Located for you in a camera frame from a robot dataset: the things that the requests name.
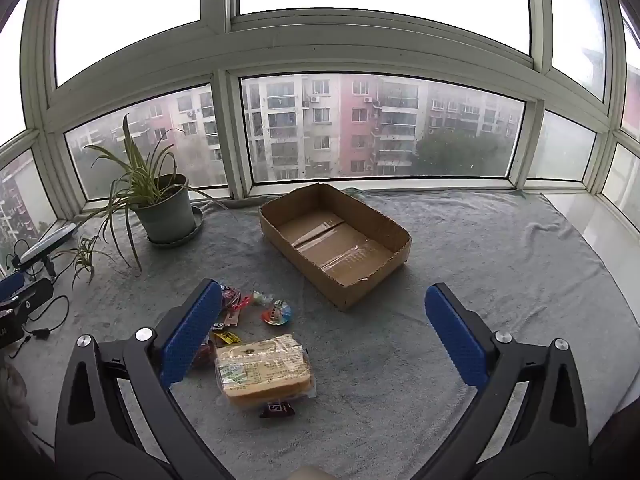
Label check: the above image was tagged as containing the red clear snack packet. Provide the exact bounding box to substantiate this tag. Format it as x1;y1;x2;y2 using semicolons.
220;284;251;317

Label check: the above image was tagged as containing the flat device on stand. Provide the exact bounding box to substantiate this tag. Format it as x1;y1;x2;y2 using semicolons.
11;223;79;277

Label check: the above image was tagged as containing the colourful jelly cup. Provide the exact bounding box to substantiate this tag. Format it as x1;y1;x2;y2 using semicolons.
262;300;292;326

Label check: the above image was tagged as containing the black cable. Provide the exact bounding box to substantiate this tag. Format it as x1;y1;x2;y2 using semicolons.
7;294;71;358

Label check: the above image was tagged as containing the grey-green flower pot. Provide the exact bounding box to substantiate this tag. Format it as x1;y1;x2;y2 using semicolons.
131;174;197;243

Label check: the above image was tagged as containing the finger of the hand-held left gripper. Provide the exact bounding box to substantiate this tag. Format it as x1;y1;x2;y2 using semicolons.
14;278;55;322
0;271;26;302

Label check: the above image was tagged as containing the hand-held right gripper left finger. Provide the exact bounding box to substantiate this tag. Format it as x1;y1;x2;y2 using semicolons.
54;278;236;480

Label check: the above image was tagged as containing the dark chocolate bar wrapper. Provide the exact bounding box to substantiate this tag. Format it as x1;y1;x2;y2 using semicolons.
259;400;297;419

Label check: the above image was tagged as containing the sliced bread loaf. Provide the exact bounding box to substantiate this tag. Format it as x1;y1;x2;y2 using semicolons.
215;334;317;408

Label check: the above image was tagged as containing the grey fleece blanket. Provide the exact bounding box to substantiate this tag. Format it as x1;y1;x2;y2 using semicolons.
0;187;633;480

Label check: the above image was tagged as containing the cardboard box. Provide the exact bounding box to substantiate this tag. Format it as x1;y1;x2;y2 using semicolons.
258;182;412;311

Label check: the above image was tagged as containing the white window frame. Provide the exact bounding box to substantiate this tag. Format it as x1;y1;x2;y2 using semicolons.
0;0;640;221

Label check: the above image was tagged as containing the spider plant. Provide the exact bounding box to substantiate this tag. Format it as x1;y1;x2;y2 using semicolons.
52;114;232;287

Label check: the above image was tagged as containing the grey-green pot saucer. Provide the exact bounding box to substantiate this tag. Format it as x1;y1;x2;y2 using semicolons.
145;205;205;249

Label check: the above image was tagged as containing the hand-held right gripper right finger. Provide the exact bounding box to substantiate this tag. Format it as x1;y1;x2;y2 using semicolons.
424;282;592;480

